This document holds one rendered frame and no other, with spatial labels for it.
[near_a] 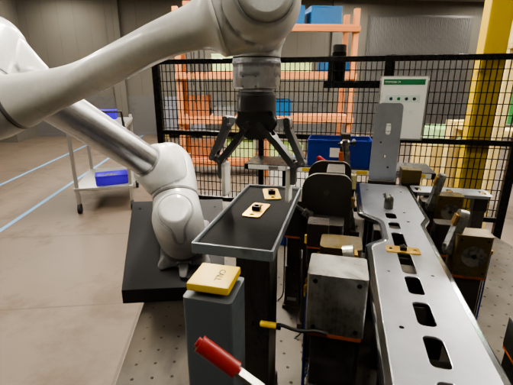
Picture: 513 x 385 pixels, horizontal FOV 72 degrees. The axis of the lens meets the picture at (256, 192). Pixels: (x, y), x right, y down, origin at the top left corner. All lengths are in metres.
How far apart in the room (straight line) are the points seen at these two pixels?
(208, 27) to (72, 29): 10.88
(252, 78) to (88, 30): 10.65
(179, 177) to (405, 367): 0.84
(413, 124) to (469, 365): 1.43
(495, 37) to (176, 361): 1.86
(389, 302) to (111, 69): 0.66
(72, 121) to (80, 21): 10.36
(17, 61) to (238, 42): 0.54
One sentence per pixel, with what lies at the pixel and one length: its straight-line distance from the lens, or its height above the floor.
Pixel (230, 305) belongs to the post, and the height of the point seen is 1.14.
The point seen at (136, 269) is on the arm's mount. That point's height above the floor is 0.80.
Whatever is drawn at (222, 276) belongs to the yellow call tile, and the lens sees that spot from 0.50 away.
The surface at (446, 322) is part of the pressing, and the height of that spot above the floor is 1.00.
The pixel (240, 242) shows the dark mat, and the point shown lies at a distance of 0.60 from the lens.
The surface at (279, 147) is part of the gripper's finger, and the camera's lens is 0.68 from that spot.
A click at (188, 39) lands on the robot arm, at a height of 1.47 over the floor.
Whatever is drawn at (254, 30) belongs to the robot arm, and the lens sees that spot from 0.48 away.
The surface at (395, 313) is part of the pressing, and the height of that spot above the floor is 1.00.
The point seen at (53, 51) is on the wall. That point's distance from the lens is 11.54.
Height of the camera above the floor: 1.42
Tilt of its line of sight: 17 degrees down
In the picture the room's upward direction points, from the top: straight up
